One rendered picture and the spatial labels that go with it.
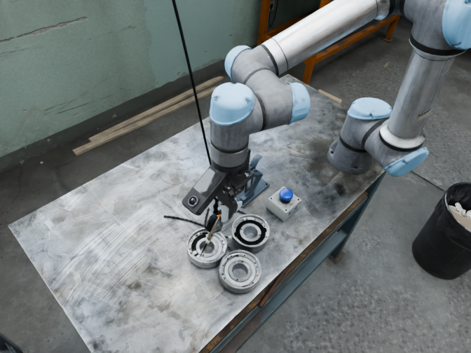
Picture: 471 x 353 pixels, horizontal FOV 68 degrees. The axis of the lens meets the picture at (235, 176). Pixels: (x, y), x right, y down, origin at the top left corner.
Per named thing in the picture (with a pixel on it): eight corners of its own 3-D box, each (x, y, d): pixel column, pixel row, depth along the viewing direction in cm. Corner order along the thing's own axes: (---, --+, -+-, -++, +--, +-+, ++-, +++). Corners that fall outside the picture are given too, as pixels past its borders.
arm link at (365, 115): (361, 122, 119) (375, 87, 109) (387, 147, 111) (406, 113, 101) (332, 129, 115) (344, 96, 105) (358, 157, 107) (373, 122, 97)
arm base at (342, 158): (343, 137, 128) (351, 116, 121) (379, 160, 122) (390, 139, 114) (318, 157, 121) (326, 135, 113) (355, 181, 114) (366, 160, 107)
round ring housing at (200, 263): (229, 267, 91) (230, 259, 88) (189, 273, 89) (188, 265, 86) (223, 233, 98) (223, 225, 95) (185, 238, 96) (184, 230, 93)
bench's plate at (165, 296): (134, 417, 70) (132, 415, 68) (10, 229, 96) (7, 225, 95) (410, 148, 130) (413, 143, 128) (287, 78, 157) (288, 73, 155)
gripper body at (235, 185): (252, 190, 81) (258, 153, 72) (227, 211, 77) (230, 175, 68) (228, 173, 84) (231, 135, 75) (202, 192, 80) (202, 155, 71)
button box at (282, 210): (284, 222, 101) (287, 212, 98) (265, 207, 105) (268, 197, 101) (301, 207, 105) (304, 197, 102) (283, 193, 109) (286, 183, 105)
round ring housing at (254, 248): (262, 219, 102) (264, 211, 98) (272, 251, 95) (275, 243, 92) (227, 225, 100) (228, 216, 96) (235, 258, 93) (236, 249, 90)
